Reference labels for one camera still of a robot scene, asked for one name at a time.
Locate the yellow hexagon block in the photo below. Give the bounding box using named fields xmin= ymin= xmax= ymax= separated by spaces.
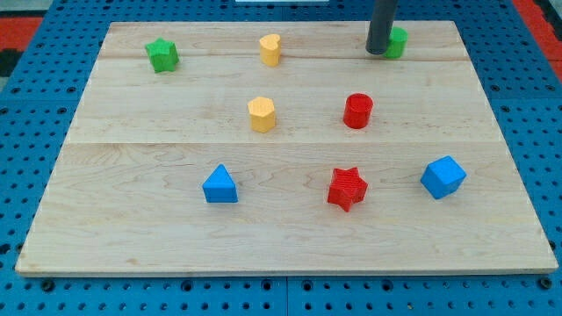
xmin=248 ymin=97 xmax=277 ymax=133

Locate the blue triangle block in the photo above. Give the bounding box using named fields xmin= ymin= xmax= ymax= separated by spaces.
xmin=202 ymin=164 xmax=238 ymax=203

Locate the red star block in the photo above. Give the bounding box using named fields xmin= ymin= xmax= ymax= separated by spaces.
xmin=327 ymin=167 xmax=368 ymax=212

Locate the light wooden board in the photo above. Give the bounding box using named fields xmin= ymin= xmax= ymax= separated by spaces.
xmin=16 ymin=21 xmax=558 ymax=277

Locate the red cylinder block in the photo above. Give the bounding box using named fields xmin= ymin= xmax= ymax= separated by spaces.
xmin=342 ymin=93 xmax=374 ymax=129

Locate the yellow heart block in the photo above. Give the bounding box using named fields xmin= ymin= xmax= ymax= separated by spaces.
xmin=259 ymin=33 xmax=281 ymax=67

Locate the green star block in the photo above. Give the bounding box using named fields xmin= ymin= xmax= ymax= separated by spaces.
xmin=145 ymin=38 xmax=179 ymax=73

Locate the blue cube block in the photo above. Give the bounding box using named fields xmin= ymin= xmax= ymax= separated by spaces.
xmin=421 ymin=155 xmax=466 ymax=199

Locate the green cylinder block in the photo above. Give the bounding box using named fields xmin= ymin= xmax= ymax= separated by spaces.
xmin=384 ymin=26 xmax=408 ymax=59

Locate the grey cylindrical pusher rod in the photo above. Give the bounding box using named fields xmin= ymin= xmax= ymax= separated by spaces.
xmin=365 ymin=0 xmax=398 ymax=55

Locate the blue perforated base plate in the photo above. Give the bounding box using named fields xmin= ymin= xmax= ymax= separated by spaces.
xmin=1 ymin=0 xmax=561 ymax=315

